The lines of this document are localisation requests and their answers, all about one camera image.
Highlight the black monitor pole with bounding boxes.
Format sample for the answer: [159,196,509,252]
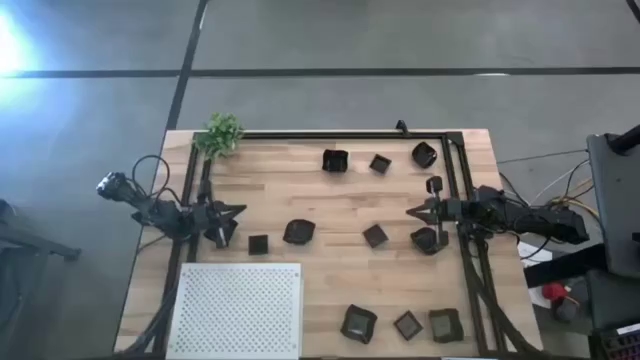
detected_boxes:
[607,123,640,155]

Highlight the black aluminium table frame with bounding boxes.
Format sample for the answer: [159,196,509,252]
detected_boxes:
[152,129,506,357]

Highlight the black box with coloured keys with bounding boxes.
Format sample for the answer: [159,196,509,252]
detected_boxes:
[589,323,640,360]

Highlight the loose coloured cable bundle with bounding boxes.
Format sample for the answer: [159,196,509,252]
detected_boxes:
[499,149,601,226]

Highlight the grey round object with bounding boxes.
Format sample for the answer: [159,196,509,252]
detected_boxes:
[555,299,580,324]

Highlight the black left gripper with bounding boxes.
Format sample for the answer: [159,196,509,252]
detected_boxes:
[192,200,248,250]

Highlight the red round object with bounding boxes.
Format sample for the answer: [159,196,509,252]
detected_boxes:
[542,282,569,303]

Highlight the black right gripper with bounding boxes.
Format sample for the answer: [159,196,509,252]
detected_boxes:
[406,175,466,254]

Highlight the black stand leg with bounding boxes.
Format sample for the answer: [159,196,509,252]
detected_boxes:
[0,198,82,351]

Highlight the green plant in white pot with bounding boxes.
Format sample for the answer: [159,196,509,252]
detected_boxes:
[192,111,246,161]

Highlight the dark grey seat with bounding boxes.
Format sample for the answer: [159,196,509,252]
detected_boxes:
[585,268,640,331]

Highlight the black wavy square mini plate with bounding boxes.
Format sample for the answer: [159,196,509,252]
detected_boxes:
[339,303,379,345]
[321,148,350,174]

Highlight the white paper sheet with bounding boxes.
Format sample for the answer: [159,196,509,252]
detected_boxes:
[517,240,554,269]

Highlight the black small square mini plate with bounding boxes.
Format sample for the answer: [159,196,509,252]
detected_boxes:
[392,309,425,342]
[362,223,390,250]
[247,233,270,257]
[368,153,393,176]

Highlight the black cable bundle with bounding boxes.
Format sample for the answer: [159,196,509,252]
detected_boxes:
[462,234,541,357]
[119,279,181,357]

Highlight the black rounded square mini plate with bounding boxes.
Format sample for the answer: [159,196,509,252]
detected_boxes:
[282,218,317,246]
[428,307,465,345]

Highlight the white perforated metal shelf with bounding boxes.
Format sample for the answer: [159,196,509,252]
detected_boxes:
[165,262,304,360]

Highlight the black flat bar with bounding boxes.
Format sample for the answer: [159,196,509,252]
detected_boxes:
[522,243,609,290]

